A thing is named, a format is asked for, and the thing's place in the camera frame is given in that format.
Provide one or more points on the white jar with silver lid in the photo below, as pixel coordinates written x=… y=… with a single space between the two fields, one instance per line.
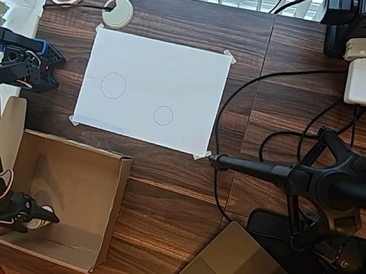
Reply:
x=37 y=224

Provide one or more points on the masking tape piece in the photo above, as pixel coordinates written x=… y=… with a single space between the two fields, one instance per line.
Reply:
x=100 y=27
x=73 y=120
x=230 y=57
x=201 y=155

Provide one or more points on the white paper sheet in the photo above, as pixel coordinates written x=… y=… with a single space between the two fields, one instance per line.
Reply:
x=156 y=87

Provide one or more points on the black mouse pad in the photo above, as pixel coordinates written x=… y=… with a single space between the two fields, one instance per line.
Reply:
x=267 y=223

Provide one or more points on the black computer mouse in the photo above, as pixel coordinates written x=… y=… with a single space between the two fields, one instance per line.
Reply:
x=350 y=258

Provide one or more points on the small white plug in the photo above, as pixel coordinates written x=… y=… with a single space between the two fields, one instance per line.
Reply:
x=359 y=48

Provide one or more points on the black tripod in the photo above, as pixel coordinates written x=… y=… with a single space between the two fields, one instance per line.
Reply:
x=329 y=186

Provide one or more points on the open cardboard box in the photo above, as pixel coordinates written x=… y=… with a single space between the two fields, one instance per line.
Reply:
x=82 y=190

